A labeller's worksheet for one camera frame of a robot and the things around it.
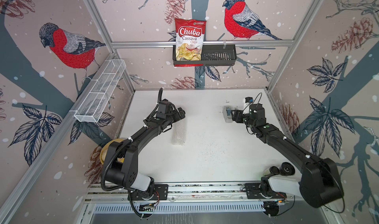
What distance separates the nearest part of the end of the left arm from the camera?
690 mm

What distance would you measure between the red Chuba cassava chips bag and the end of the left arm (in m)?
0.32

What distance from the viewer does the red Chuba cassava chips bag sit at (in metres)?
0.84
